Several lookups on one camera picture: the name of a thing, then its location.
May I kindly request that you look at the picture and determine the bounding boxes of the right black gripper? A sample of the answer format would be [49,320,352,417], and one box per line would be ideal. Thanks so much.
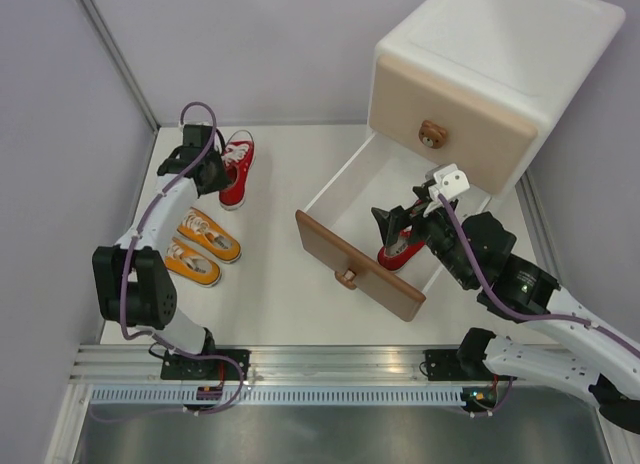
[371,185,474,287]

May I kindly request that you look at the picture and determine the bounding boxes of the red sneaker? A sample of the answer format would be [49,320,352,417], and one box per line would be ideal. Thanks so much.
[219,129,255,211]
[376,228,425,272]

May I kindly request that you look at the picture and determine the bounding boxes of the brown drawer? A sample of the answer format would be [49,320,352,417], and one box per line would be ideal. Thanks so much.
[295,133,443,322]

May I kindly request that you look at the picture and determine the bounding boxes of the brown drawer knob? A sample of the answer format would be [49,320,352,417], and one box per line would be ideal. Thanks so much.
[334,269,357,290]

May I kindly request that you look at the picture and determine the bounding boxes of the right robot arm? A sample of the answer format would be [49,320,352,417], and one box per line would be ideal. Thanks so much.
[371,187,639,433]

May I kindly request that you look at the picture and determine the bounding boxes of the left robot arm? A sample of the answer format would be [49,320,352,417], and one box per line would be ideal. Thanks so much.
[92,124,229,380]

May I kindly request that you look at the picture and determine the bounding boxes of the white shoe cabinet body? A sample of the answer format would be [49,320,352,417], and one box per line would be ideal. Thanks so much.
[371,0,625,197]

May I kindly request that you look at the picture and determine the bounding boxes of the rear orange sneaker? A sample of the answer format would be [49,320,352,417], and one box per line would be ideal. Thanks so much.
[177,208,242,263]

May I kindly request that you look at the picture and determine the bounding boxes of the orange sneaker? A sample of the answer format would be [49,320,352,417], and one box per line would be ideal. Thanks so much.
[164,238,221,287]
[177,208,242,263]

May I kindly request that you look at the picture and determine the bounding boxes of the front orange sneaker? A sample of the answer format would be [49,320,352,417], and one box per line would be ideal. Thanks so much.
[164,238,221,287]

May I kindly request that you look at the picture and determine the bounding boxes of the bear head drawer knob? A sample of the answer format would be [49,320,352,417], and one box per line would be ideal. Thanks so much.
[418,120,448,149]

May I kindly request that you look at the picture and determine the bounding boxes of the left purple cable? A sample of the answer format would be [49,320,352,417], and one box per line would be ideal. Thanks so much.
[117,102,221,341]

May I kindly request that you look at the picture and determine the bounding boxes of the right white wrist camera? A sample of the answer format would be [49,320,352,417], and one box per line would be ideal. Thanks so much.
[424,164,470,215]

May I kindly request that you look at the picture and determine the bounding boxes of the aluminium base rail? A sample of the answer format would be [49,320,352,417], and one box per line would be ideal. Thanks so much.
[69,344,457,386]

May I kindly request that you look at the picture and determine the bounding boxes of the right aluminium frame rail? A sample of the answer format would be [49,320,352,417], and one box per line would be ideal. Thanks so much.
[516,171,556,260]

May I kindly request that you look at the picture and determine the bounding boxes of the aluminium corner frame post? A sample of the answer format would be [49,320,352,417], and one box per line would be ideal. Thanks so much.
[76,0,160,134]

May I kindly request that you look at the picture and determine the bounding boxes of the white slotted cable duct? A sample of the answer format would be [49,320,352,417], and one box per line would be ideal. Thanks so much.
[91,385,466,407]

